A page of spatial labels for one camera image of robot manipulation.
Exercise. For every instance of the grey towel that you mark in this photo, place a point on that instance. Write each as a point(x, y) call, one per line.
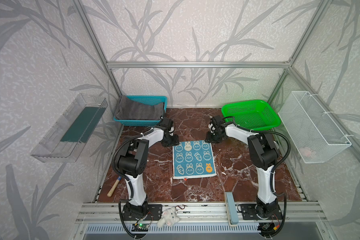
point(128, 109)

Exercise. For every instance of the teal patterned towel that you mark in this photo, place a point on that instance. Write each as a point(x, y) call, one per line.
point(193, 160)

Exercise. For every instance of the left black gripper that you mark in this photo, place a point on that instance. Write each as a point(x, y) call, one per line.
point(170, 140)

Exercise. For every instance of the pink item in wire basket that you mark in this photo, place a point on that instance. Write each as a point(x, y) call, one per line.
point(307, 152)

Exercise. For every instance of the clear plastic wall bin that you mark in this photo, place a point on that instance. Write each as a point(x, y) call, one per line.
point(67, 138)

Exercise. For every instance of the white plush toy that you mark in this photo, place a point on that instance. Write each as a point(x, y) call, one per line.
point(169, 218)

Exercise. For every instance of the green lit circuit board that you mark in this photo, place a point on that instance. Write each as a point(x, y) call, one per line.
point(140, 227)

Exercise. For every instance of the wooden stick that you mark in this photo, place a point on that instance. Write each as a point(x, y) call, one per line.
point(111, 191)

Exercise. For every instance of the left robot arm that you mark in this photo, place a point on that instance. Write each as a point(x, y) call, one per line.
point(130, 160)

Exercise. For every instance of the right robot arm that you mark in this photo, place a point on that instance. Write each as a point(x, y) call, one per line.
point(264, 154)

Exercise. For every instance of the green plastic basket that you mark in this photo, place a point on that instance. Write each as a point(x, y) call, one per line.
point(256, 115)

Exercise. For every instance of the teal plastic basket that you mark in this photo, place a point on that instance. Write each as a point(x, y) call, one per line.
point(148, 100)

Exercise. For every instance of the grey blue sponge block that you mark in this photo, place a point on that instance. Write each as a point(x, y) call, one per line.
point(231, 209)

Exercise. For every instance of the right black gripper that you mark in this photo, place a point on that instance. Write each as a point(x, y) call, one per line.
point(215, 138)

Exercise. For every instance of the white wire mesh basket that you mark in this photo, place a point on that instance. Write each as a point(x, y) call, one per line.
point(309, 125)

